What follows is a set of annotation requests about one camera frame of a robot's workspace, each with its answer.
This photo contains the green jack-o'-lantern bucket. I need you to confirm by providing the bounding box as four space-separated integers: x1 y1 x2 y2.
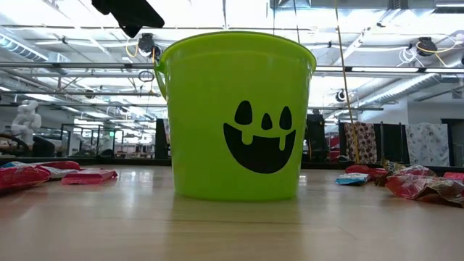
154 30 318 202

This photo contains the silver ceiling duct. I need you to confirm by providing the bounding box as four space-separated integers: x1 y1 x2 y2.
357 72 464 107

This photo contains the black upright panel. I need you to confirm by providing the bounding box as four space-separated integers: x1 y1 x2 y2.
154 118 171 160

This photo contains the red-patterned hanging cloth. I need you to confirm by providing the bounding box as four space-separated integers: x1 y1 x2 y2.
343 122 378 165

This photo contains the black equipment tower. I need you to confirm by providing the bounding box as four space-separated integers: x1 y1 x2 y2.
304 114 330 163

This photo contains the black partition panel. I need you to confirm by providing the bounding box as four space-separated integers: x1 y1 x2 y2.
376 122 409 164

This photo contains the grey ceiling duct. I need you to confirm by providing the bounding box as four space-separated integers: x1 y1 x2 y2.
0 34 50 62

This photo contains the white patterned hanging cloth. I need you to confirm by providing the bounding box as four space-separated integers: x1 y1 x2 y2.
405 123 450 167

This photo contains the black aluminium table frame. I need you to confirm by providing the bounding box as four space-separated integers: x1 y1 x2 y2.
0 155 464 172

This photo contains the yellow cable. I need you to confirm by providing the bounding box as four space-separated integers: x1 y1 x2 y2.
333 0 360 164

